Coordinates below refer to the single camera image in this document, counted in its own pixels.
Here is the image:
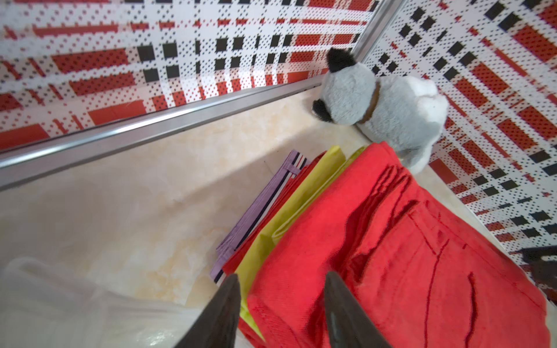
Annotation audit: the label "purple trousers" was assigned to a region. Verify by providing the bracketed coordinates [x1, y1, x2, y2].
[210, 149, 307, 284]

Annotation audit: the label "grey white plush toy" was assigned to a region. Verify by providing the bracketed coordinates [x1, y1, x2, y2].
[312, 48, 449, 174]

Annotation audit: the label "lime green trousers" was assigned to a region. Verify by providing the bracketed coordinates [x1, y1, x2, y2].
[234, 145, 366, 340]

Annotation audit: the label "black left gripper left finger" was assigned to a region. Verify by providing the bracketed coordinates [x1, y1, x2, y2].
[175, 274, 241, 348]

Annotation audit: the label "clear plastic vacuum bag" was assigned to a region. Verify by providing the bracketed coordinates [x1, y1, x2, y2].
[1, 258, 202, 347]

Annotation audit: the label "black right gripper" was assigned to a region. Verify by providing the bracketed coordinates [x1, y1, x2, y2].
[521, 246, 556, 304]

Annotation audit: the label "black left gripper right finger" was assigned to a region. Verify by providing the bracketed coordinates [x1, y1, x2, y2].
[323, 271, 392, 348]

